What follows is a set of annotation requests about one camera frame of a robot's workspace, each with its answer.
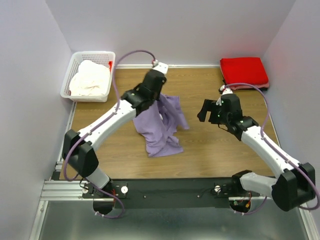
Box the red garment in basket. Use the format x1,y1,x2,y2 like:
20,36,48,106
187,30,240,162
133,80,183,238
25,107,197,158
107,60,115,73

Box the white plastic laundry basket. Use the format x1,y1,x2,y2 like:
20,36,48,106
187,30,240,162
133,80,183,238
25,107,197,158
60,51,116,103

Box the white crumpled t shirt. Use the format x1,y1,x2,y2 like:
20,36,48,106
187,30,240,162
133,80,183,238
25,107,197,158
69,60,111,97

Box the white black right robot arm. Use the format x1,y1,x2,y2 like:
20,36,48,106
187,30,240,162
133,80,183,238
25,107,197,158
197,93,318,212

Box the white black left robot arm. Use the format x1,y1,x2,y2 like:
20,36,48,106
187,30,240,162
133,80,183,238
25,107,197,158
62,63,169,198

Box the folded red t shirt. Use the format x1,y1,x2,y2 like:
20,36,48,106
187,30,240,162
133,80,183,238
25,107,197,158
220,57,270,88

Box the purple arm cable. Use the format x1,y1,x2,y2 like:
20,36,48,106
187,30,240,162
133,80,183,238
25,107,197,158
222,82,320,216
63,49,158,220

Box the purple t shirt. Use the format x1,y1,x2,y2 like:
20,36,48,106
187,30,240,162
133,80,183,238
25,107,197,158
133,94,190,158

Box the folded black t shirt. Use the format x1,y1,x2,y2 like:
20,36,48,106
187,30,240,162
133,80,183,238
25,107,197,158
221,78,270,92

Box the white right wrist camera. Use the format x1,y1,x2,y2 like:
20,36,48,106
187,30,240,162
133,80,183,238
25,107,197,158
216,85,233,106

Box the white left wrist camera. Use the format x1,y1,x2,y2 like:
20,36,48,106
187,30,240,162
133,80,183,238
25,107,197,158
152,59,169,75

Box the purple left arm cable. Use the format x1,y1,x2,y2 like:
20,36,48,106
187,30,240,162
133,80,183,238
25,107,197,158
63,49,158,220

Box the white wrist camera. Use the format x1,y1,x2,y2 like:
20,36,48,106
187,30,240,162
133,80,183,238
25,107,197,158
152,59,169,75
216,85,233,106

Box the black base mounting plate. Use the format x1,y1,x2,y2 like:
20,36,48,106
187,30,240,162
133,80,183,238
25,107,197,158
80,177,248,211

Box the aluminium frame rail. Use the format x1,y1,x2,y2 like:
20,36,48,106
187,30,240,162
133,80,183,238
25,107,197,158
30,155,320,240

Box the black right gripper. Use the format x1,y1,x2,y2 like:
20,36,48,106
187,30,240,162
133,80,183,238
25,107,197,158
196,98,230,125

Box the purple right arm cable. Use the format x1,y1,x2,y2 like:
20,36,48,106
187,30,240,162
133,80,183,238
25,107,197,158
222,82,320,216

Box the folded pink t shirt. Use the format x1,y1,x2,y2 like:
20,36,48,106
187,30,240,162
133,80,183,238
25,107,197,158
228,82,270,91

